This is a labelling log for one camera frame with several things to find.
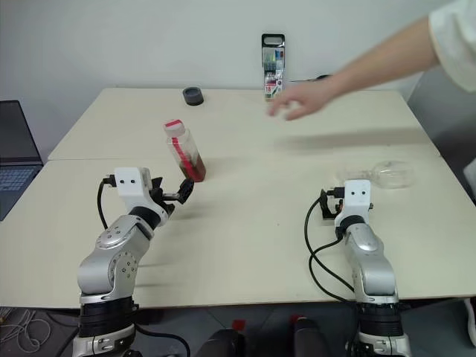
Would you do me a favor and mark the white floor cable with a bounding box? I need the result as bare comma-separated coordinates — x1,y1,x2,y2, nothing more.
0,307,52,355

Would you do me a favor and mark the white shirt sleeve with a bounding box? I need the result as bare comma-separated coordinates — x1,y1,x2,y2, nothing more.
428,0,476,94

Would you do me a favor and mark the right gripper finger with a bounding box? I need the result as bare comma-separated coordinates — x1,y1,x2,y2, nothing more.
320,187,336,225

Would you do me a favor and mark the person's bare hand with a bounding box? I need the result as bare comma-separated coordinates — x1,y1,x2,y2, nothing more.
267,82,332,122

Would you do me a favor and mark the white and red bottle cap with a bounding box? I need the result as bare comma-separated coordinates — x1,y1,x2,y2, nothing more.
161,118,186,140

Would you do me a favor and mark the dark grey laptop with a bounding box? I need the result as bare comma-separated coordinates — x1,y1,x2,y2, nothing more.
0,99,45,222

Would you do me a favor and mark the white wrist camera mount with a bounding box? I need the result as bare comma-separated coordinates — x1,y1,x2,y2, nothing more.
333,179,374,230
113,167,152,210

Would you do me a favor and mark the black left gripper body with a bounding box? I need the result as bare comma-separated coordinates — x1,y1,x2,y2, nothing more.
149,187,184,221

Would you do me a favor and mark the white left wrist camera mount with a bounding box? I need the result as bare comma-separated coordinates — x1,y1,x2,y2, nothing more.
113,167,152,210

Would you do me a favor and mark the clear plastic cup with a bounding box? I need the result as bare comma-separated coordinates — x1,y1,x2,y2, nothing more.
335,160,417,191

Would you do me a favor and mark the clear bottle with red label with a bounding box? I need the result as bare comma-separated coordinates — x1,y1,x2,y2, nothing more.
166,128,208,184

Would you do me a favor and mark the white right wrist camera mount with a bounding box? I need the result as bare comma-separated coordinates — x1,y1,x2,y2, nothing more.
333,179,374,230

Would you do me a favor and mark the dark rounded shape red tab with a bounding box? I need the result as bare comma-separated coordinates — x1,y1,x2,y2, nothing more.
289,314,332,357
194,318,247,357

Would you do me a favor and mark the marker pen pack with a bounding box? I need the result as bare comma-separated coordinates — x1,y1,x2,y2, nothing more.
260,33,287,103

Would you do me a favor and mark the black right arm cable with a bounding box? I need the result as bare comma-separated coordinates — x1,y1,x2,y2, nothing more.
303,187,356,293

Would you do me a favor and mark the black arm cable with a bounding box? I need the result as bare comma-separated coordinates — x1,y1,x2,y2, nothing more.
97,174,117,230
303,187,356,293

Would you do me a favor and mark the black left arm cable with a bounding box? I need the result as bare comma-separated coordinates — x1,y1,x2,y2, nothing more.
97,174,117,230

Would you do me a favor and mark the black left shoulder cable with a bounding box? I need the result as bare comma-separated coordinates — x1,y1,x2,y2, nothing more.
132,321,192,356

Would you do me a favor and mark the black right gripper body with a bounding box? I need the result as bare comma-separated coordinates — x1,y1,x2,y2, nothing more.
327,185,345,221

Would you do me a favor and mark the black round container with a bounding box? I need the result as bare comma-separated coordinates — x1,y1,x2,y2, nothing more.
182,86,205,107

